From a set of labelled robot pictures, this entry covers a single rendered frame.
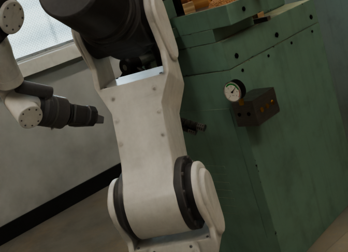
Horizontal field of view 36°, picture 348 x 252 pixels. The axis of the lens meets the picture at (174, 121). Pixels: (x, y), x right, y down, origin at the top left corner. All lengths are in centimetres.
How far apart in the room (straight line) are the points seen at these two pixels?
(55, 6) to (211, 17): 79
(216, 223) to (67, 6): 48
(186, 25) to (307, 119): 58
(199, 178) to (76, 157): 217
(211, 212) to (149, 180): 13
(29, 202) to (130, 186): 205
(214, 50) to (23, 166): 163
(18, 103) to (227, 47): 63
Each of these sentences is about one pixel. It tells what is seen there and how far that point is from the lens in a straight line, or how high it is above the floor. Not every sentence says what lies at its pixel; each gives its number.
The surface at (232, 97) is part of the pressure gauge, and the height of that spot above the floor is 64.
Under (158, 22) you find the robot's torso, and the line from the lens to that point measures 101.
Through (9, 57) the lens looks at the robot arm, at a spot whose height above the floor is 95.
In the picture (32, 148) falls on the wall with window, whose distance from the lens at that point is 301.
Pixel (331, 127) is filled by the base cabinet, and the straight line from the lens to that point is 210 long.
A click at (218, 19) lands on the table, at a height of 86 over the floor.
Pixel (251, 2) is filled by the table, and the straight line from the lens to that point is 166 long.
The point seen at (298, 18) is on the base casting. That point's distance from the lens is 197.
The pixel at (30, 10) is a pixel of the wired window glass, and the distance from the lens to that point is 313.
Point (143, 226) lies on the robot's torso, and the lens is 101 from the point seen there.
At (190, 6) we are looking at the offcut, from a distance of 167.
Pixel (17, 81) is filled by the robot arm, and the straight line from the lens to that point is 136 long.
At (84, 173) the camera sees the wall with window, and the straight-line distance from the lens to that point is 316.
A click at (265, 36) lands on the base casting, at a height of 75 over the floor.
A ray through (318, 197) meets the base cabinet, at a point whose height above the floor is 13.
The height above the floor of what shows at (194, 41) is 82.
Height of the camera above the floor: 100
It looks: 14 degrees down
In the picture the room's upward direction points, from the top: 18 degrees counter-clockwise
